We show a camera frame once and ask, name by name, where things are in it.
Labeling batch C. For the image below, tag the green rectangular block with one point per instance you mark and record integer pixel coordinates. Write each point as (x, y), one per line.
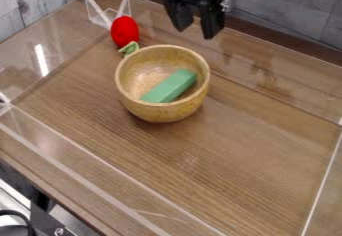
(171, 87)

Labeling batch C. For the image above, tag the red felt strawberry toy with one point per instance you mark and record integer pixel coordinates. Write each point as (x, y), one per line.
(125, 34)

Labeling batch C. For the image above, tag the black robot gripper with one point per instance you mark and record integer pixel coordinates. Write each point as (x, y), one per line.
(210, 10)

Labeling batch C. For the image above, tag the clear acrylic triangular bracket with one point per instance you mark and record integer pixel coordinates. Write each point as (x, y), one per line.
(102, 17)

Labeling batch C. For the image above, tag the black metal bracket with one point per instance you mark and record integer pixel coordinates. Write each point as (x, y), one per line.
(46, 225)

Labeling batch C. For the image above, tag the clear acrylic tray enclosure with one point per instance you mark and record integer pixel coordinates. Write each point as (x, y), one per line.
(250, 167)

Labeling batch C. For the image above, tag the brown wooden bowl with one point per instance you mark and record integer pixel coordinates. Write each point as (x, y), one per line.
(146, 68)

